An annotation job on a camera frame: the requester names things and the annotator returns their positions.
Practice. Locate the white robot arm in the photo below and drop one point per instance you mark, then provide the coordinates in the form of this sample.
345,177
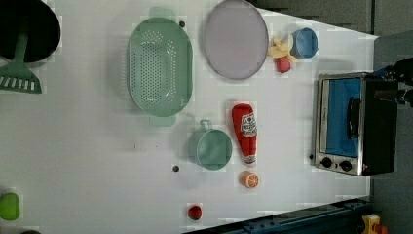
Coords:
402,72

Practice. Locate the black toaster oven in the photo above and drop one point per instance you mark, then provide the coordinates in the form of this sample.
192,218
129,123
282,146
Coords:
355,131

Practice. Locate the green measuring cup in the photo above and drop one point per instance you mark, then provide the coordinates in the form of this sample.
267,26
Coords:
210,148

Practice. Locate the red ketchup bottle toy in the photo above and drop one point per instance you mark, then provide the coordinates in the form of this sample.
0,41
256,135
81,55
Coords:
245,128

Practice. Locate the green oval colander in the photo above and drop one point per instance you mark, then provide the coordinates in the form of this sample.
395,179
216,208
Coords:
160,67

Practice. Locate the orange slice toy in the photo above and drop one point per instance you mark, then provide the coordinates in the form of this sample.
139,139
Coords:
249,179

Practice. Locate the lilac round plate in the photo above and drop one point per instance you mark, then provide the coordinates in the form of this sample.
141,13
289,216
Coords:
235,39

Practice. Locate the red strawberry toy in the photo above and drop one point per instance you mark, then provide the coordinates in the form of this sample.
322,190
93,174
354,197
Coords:
283,65

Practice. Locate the yellow banana peel toy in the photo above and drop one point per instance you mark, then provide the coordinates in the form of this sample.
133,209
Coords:
282,49

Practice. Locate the blue cup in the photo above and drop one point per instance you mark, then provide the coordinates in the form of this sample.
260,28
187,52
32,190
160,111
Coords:
305,43

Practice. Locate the green slotted spatula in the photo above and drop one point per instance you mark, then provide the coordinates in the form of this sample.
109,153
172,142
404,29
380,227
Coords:
16,76

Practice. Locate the black pot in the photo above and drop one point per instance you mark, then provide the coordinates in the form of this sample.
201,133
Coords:
37,20

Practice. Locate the yellow orange toy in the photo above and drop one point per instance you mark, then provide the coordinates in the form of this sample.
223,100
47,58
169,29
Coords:
373,225

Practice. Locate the blue metal frame rail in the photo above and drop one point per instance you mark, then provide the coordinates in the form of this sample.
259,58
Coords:
337,218

